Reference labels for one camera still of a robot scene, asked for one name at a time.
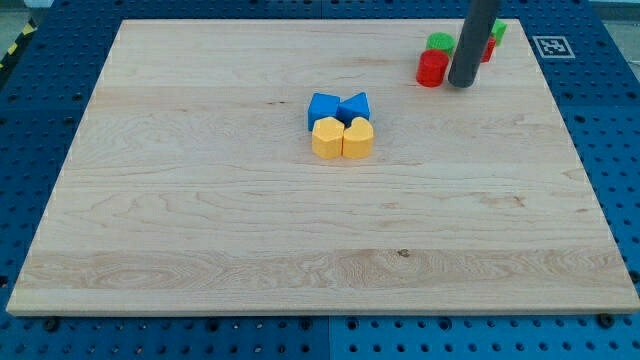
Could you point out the white fiducial marker tag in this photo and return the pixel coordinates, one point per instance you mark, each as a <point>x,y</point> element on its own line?
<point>553,47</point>

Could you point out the blue triangle block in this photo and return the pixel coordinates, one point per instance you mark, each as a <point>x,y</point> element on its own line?
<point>353,107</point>

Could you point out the green cylinder block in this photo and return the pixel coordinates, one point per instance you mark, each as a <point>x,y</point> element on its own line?
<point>441,41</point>

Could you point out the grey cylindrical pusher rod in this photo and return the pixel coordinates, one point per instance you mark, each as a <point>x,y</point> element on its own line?
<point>472,42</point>

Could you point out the green block behind rod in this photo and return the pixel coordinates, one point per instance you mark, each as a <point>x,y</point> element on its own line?
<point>498,30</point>

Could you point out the red block behind rod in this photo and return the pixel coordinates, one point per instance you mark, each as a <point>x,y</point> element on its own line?
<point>489,49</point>

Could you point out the yellow heart block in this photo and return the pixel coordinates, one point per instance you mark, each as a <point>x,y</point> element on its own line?
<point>358,139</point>

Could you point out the wooden board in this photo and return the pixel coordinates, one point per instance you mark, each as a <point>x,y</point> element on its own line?
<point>191,187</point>

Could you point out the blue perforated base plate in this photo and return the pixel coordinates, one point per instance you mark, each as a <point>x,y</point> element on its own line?
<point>47,91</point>

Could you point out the blue cube block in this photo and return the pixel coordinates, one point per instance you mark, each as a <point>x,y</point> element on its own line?
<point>321,106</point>

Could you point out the yellow hexagon block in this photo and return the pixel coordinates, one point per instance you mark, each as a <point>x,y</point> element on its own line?
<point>327,138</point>

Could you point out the red cylinder block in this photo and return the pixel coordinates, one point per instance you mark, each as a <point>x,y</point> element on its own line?
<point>432,66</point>

